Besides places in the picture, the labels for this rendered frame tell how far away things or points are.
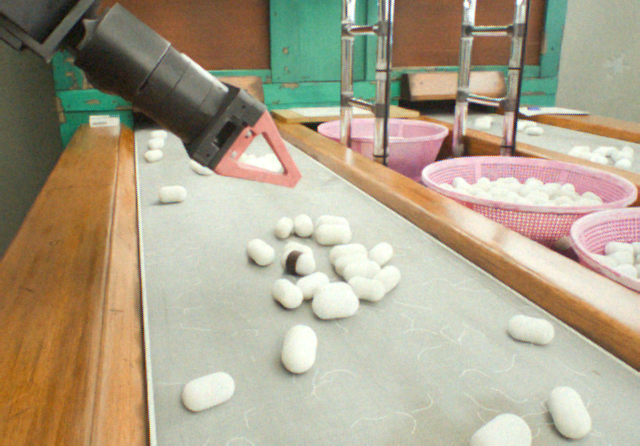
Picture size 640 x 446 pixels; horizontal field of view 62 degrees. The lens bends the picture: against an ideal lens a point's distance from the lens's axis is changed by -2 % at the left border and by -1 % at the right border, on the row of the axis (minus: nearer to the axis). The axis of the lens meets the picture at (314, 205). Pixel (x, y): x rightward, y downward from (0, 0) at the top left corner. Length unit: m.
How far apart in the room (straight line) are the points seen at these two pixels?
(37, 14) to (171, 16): 0.91
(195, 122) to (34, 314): 0.18
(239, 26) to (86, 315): 1.03
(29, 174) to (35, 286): 1.74
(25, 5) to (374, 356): 0.33
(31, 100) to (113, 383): 1.85
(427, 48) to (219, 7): 0.56
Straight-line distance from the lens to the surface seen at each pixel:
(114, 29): 0.43
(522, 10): 0.96
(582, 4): 2.96
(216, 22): 1.34
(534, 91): 1.72
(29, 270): 0.50
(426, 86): 1.46
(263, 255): 0.50
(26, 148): 2.18
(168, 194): 0.72
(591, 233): 0.62
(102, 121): 1.26
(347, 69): 0.97
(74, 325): 0.39
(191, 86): 0.43
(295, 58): 1.36
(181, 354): 0.39
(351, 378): 0.36
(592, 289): 0.46
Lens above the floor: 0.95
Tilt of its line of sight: 17 degrees down
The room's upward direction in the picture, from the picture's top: straight up
